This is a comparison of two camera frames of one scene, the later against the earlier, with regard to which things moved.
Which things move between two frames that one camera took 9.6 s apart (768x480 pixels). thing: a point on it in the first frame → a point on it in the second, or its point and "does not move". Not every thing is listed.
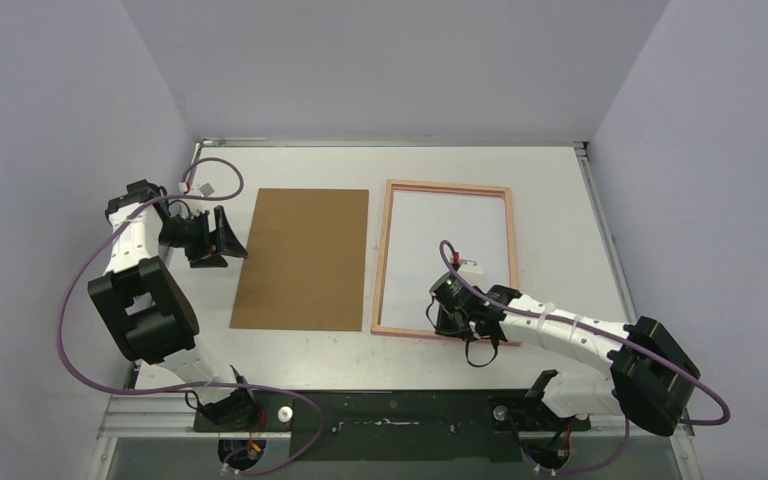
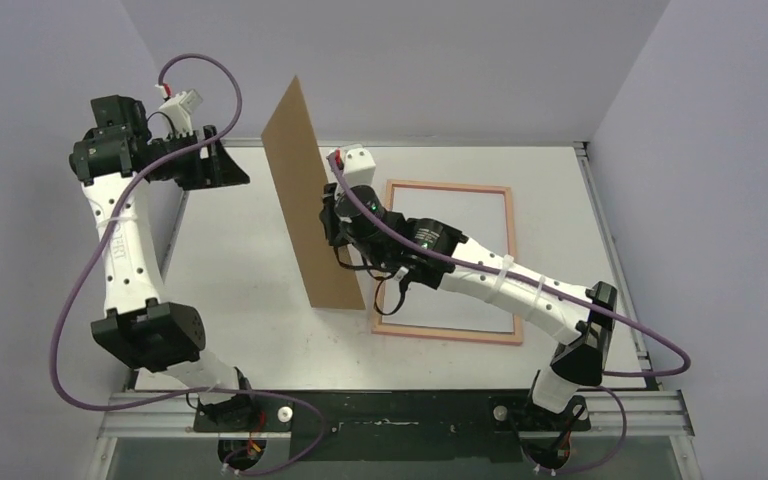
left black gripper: x=221 y=240 → x=222 y=170
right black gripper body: x=453 y=325 → x=329 y=221
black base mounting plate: x=470 y=426 does not move
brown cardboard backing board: x=306 y=262 → x=300 y=171
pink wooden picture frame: x=437 y=186 does not move
